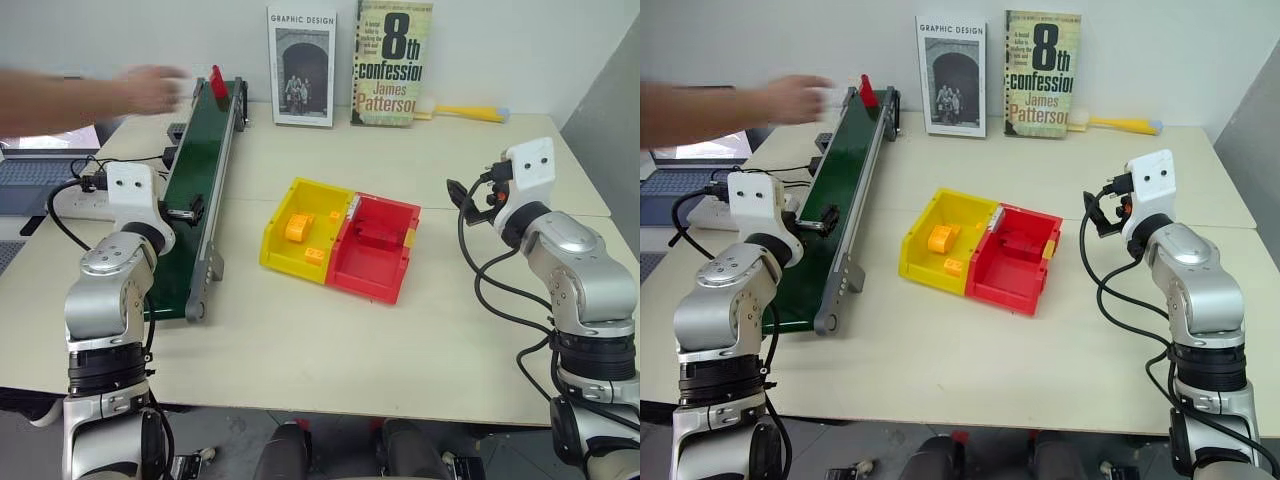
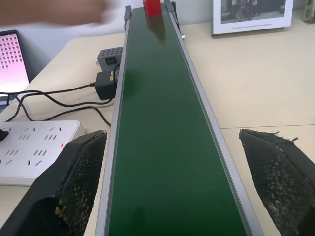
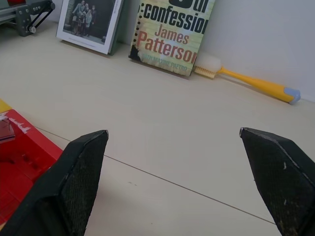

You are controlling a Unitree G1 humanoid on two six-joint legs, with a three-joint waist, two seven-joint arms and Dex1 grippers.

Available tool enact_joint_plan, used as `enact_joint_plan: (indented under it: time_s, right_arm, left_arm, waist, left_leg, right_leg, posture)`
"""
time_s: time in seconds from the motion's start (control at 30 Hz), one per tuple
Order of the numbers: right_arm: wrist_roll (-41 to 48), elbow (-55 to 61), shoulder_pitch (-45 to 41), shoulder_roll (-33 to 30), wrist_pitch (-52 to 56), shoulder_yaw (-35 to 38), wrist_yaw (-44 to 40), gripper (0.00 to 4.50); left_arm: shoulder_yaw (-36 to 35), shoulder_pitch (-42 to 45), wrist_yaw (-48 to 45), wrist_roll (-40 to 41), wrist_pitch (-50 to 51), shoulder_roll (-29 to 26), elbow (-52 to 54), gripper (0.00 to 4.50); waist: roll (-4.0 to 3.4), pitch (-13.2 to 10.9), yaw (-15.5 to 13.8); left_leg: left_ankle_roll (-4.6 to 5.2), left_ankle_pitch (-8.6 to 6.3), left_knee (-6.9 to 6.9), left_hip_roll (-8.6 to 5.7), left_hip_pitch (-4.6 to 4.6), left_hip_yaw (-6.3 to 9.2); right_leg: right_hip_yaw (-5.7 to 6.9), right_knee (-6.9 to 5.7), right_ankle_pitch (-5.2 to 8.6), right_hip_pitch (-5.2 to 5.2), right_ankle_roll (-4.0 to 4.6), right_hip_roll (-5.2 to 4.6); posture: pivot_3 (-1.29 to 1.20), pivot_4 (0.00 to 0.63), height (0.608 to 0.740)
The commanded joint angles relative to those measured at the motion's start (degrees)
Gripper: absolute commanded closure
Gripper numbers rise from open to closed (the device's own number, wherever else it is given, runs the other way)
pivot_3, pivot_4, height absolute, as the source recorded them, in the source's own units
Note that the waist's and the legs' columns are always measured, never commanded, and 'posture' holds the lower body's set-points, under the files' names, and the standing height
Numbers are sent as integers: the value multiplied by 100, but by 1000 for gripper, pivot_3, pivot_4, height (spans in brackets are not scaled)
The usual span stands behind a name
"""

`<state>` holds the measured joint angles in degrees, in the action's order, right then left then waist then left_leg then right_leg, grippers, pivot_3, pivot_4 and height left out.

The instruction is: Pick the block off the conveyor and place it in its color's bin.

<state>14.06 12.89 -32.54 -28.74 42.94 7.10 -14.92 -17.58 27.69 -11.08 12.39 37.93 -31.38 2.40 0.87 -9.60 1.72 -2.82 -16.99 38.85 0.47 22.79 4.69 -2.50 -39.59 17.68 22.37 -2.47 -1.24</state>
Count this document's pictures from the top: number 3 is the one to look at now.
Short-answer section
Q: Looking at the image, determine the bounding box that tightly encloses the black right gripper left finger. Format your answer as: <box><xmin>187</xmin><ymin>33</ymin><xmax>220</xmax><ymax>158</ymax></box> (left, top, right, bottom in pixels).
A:
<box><xmin>0</xmin><ymin>130</ymin><xmax>109</xmax><ymax>236</ymax></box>

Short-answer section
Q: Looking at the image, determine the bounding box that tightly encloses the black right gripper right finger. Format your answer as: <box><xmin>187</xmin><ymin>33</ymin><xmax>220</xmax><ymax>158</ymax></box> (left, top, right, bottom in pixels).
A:
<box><xmin>239</xmin><ymin>127</ymin><xmax>315</xmax><ymax>236</ymax></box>

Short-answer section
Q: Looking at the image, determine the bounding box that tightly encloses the grey belt-drive rail mechanism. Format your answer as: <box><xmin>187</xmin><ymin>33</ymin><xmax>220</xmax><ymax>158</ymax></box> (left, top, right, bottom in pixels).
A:
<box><xmin>0</xmin><ymin>0</ymin><xmax>56</xmax><ymax>37</ymax></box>

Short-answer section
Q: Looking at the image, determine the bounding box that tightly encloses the red plastic sorting bin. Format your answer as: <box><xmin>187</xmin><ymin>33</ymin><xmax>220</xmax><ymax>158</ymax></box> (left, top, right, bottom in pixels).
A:
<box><xmin>0</xmin><ymin>109</ymin><xmax>63</xmax><ymax>225</ymax></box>

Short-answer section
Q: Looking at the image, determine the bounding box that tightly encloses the yellow plastic sorting bin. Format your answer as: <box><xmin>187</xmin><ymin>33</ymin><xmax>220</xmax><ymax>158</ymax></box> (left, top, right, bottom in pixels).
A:
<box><xmin>0</xmin><ymin>98</ymin><xmax>12</xmax><ymax>114</ymax></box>

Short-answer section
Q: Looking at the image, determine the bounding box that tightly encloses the book with family photo cover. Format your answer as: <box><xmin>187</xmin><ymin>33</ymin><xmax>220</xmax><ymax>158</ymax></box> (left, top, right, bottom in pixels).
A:
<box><xmin>56</xmin><ymin>0</ymin><xmax>126</xmax><ymax>56</ymax></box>

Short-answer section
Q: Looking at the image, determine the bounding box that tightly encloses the James Patterson paperback book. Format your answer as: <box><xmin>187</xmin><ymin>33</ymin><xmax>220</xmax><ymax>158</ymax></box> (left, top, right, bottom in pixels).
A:
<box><xmin>128</xmin><ymin>0</ymin><xmax>216</xmax><ymax>77</ymax></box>

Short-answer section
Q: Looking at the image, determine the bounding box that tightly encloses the yellow handled cleaning brush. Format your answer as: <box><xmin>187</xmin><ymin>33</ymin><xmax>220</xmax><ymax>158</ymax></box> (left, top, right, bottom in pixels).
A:
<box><xmin>194</xmin><ymin>54</ymin><xmax>301</xmax><ymax>106</ymax></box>

